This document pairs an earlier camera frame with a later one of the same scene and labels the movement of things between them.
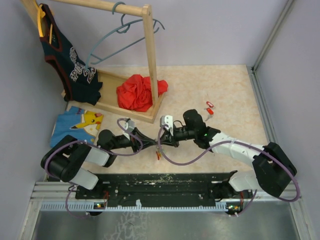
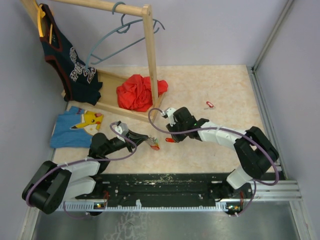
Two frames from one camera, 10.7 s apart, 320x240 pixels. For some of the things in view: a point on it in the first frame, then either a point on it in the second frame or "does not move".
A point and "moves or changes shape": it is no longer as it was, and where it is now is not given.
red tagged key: [210, 112] moves or changes shape
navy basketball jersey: [80, 81] does not move
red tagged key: [209, 104] does not move
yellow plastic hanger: [41, 14] does not move
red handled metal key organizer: [158, 153] moves or changes shape
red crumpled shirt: [135, 93] does not move
